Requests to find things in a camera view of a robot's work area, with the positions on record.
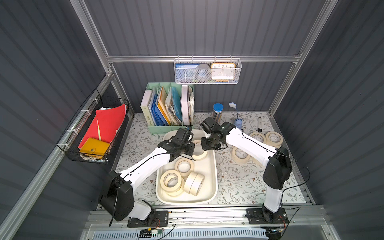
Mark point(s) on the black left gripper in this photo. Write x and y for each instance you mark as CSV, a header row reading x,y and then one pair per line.
x,y
186,147

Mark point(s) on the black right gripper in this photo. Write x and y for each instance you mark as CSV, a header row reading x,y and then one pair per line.
x,y
207,143

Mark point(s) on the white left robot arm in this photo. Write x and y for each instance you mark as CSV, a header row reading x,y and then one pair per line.
x,y
117,195

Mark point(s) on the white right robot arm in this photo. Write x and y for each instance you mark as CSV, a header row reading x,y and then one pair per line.
x,y
277,162

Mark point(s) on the white plastic storage box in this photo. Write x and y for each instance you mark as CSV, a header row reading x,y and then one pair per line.
x,y
208,168

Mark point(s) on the clear tape roll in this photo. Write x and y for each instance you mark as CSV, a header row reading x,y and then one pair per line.
x,y
203,73

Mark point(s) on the blue box in basket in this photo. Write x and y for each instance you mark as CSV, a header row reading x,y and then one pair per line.
x,y
185,72

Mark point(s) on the blue lid pencil jar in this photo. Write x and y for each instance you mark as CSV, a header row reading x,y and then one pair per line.
x,y
217,112

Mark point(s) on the blue folder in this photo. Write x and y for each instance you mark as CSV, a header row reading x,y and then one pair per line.
x,y
157,114

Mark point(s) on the green file organizer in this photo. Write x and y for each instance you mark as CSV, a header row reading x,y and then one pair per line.
x,y
154,87

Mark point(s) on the black capped marker pen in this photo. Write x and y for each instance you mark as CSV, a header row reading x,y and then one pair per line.
x,y
260,124

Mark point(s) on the orange folder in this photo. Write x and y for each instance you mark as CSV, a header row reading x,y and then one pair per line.
x,y
161,105

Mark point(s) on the white binder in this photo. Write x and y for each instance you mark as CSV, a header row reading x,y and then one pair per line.
x,y
185,105

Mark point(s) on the white book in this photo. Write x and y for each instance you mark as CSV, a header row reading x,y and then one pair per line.
x,y
145,106

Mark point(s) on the teal folder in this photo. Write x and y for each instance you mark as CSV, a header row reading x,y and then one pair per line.
x,y
177,103

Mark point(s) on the orange white clock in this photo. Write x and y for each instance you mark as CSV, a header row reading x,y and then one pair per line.
x,y
223,71

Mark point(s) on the red folder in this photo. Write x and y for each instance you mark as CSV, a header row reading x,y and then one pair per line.
x,y
105,125

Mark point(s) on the yellow wallet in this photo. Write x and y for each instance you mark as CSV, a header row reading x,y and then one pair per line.
x,y
94,147

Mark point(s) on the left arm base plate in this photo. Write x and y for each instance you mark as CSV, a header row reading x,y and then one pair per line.
x,y
155,219

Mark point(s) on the black wire wall basket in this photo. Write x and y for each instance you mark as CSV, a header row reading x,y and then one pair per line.
x,y
69,144

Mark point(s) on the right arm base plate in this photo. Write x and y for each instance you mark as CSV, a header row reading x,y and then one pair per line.
x,y
260,216

